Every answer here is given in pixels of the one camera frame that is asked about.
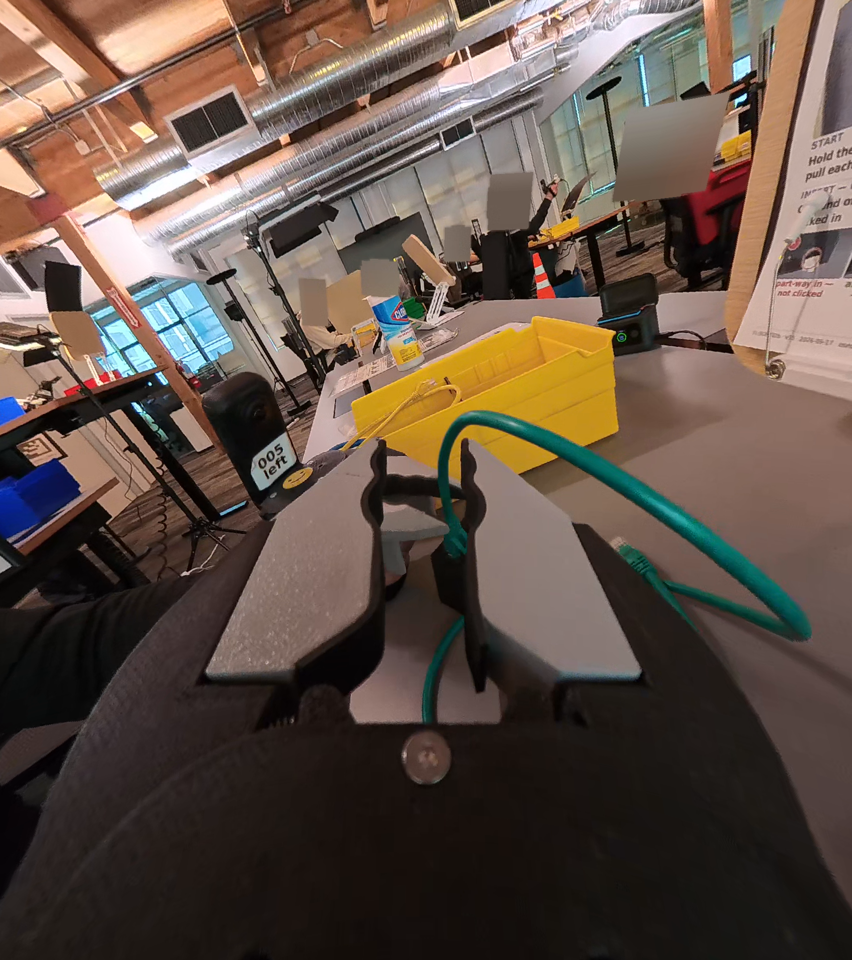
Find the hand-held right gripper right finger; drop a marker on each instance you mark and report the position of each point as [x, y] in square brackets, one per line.
[553, 600]

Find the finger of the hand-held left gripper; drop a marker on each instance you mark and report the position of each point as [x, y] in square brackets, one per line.
[411, 525]

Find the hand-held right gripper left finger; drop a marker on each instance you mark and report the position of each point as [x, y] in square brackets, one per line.
[298, 592]

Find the yellow plastic bin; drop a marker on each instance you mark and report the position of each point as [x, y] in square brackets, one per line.
[546, 390]

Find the black tripod light stand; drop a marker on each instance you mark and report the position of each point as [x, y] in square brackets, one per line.
[298, 225]
[133, 450]

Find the printed paper sheet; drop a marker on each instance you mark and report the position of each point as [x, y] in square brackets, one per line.
[366, 371]

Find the blue wipes pack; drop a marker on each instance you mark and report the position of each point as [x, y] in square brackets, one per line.
[399, 337]

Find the orange traffic cone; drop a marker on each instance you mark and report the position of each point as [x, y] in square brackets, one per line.
[542, 277]

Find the small black device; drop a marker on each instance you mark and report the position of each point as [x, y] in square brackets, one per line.
[628, 315]

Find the white display stand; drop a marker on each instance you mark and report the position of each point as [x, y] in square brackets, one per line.
[845, 390]

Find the red office chair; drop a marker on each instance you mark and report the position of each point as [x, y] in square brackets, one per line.
[707, 217]

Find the printed instruction sheet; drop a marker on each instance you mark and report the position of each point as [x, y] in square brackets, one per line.
[845, 225]

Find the black wall screen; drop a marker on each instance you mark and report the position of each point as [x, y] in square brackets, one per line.
[396, 232]

